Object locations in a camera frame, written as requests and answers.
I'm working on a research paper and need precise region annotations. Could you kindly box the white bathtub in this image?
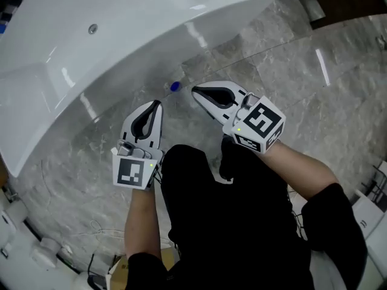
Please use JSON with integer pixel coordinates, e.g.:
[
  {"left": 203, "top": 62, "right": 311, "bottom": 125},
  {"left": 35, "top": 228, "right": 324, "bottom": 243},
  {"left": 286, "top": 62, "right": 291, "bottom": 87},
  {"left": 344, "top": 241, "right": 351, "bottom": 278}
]
[{"left": 0, "top": 0, "right": 290, "bottom": 178}]

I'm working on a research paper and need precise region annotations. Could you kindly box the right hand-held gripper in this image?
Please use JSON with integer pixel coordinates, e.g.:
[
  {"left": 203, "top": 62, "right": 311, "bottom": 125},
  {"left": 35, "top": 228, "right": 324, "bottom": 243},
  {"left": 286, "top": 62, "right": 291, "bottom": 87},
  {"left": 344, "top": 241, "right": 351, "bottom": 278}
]
[{"left": 191, "top": 80, "right": 287, "bottom": 155}]

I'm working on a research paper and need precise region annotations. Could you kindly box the person's right forearm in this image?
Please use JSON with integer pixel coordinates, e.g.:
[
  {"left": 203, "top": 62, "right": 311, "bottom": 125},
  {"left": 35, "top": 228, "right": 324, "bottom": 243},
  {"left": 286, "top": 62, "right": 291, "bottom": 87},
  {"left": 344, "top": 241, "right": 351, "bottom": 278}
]
[{"left": 261, "top": 140, "right": 340, "bottom": 202}]

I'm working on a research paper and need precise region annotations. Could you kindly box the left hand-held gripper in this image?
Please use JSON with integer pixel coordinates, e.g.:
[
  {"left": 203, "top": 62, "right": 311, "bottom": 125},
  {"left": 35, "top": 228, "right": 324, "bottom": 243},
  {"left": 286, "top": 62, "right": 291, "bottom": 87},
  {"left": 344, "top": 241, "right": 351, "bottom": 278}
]
[{"left": 110, "top": 100, "right": 166, "bottom": 192}]

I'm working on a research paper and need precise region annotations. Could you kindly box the person's black clothing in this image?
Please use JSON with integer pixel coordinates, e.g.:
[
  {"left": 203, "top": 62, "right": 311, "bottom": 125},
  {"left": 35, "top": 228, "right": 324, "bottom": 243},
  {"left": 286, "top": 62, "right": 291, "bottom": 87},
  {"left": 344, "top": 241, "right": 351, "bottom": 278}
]
[{"left": 125, "top": 135, "right": 368, "bottom": 290}]

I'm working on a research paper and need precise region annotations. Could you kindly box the white cylindrical fitting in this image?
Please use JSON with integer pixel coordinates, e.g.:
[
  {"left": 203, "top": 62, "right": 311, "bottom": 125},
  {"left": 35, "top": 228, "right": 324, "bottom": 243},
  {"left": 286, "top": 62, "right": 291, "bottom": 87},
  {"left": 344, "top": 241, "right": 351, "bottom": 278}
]
[{"left": 29, "top": 237, "right": 62, "bottom": 269}]

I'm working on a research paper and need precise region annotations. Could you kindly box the black basin faucet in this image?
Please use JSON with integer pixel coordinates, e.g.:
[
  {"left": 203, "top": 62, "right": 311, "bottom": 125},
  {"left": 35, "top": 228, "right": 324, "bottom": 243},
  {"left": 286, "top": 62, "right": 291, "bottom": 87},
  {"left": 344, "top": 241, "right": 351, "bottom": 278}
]
[{"left": 360, "top": 164, "right": 387, "bottom": 213}]

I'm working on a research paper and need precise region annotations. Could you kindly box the white vanity cabinet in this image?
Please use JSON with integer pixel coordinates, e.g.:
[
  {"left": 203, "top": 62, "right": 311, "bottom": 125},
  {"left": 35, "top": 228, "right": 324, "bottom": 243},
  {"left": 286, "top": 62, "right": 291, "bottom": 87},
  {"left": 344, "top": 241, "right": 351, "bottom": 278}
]
[{"left": 350, "top": 161, "right": 387, "bottom": 242}]

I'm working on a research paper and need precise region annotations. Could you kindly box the brown wooden cabinet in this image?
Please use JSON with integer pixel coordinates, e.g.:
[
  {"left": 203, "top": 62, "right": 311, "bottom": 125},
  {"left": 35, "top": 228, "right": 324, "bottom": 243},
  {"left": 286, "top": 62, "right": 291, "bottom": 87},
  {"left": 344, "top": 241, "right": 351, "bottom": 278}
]
[{"left": 310, "top": 0, "right": 387, "bottom": 30}]

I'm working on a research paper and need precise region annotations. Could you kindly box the person's left forearm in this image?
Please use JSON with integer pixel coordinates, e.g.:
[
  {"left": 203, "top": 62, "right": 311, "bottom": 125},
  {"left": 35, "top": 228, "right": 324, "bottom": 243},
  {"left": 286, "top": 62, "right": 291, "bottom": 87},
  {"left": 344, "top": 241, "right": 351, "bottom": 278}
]
[{"left": 124, "top": 185, "right": 163, "bottom": 261}]

